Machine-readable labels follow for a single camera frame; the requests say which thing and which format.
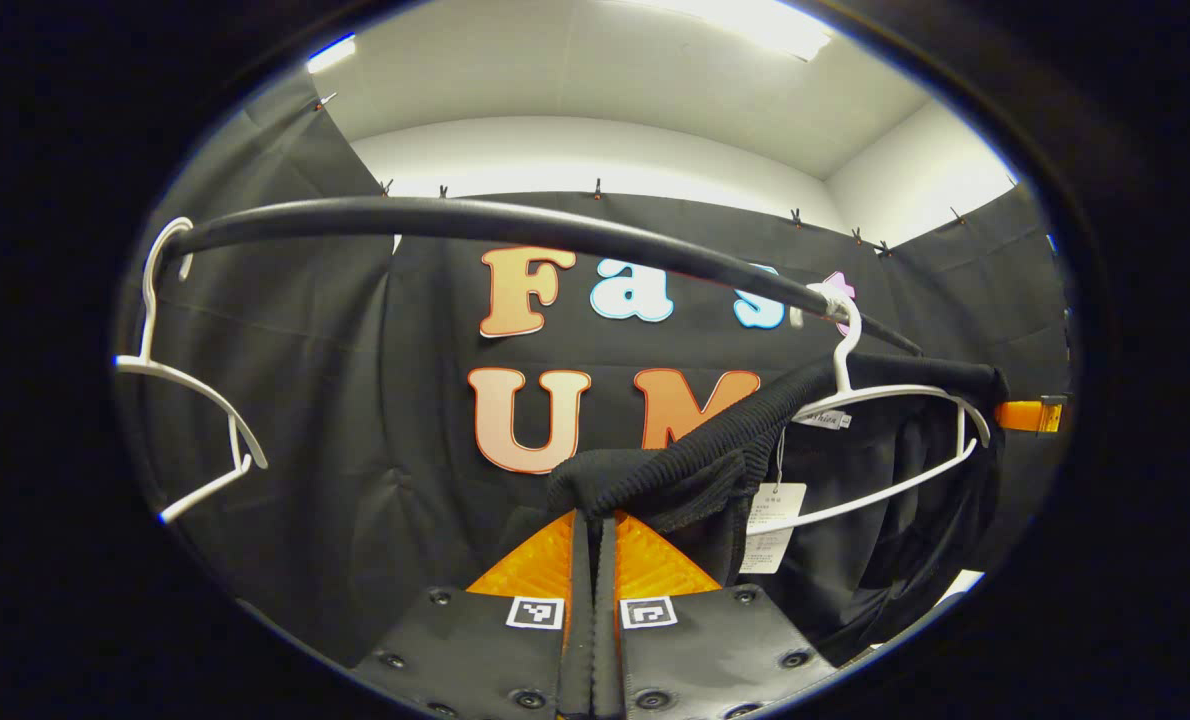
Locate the black knit garment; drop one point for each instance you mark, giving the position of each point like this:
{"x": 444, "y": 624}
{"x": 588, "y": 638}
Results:
{"x": 675, "y": 470}

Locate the empty white clothes hanger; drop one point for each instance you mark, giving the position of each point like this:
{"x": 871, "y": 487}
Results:
{"x": 147, "y": 310}

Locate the narrow ceiling light strip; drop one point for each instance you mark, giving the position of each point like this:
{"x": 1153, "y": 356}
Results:
{"x": 331, "y": 54}

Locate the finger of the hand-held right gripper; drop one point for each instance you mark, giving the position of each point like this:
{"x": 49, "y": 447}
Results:
{"x": 1030, "y": 414}

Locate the row of black cloth clips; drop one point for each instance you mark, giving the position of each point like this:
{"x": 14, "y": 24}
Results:
{"x": 597, "y": 188}

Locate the white paper hang tag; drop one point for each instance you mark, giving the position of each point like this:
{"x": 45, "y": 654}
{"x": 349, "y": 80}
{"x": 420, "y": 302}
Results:
{"x": 773, "y": 520}

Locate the black clothes rack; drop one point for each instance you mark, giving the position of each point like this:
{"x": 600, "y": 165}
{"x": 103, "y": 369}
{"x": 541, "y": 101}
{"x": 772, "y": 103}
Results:
{"x": 455, "y": 215}

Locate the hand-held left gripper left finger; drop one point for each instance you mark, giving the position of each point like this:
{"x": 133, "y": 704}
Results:
{"x": 577, "y": 620}

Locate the black backdrop cloth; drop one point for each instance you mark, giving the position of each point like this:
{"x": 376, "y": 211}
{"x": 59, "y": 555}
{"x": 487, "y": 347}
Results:
{"x": 355, "y": 420}

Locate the white clothes hanger with garment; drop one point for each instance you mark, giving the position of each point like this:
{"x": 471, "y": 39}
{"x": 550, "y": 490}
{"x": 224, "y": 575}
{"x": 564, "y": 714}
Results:
{"x": 841, "y": 368}

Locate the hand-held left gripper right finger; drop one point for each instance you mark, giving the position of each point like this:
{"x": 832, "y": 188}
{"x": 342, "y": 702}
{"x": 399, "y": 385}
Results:
{"x": 607, "y": 620}

